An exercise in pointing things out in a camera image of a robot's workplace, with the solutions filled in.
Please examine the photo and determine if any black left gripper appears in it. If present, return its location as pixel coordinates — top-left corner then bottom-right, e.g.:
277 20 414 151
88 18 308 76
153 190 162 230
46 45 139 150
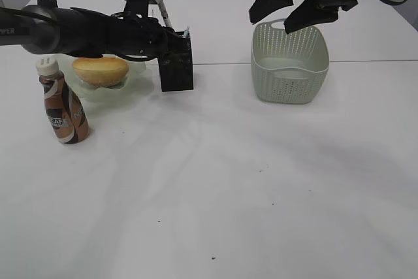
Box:
107 12 189 61

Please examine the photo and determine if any sugared bread roll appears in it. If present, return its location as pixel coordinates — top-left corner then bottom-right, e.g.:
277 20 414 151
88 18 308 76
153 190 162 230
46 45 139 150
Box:
72 57 129 88

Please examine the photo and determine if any grey blue pen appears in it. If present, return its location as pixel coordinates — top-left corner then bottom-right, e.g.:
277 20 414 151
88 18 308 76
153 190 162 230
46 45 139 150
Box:
183 26 190 39

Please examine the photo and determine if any brown Nescafe coffee bottle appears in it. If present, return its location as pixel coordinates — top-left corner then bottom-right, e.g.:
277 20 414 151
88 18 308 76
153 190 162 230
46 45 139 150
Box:
35 57 89 144

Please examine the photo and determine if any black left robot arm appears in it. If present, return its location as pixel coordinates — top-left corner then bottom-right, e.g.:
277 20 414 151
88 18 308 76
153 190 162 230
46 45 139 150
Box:
1 0 191 63

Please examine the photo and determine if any black square pen holder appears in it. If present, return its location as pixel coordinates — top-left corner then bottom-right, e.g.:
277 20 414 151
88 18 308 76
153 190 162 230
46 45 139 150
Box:
157 27 193 92

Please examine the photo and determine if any grey-green plastic basket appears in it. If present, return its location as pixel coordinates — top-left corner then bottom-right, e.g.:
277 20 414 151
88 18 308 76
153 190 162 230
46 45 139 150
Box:
251 19 330 105

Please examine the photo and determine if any translucent green wavy plate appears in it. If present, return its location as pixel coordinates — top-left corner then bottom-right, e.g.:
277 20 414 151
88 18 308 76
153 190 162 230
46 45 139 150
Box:
56 55 146 103

